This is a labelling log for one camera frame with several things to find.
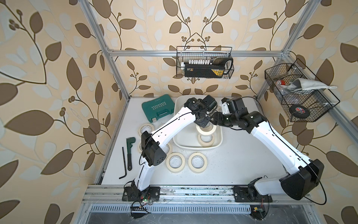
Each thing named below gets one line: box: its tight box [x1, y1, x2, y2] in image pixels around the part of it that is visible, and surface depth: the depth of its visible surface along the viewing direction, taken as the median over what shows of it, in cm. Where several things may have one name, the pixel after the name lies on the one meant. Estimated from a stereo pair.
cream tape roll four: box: [165, 142, 173, 156], surface depth 91 cm
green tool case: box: [141, 94, 176, 123], surface depth 111 cm
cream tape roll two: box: [187, 152, 208, 173], surface depth 84 cm
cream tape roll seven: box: [165, 152, 186, 173], surface depth 84 cm
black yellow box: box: [184, 63, 225, 77], surface depth 86 cm
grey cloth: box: [280, 77, 338, 93], surface depth 64 cm
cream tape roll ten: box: [197, 133, 215, 148], surface depth 93 cm
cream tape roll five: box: [195, 121, 217, 136], surface depth 77 cm
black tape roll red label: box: [289, 104, 310, 119], surface depth 73 cm
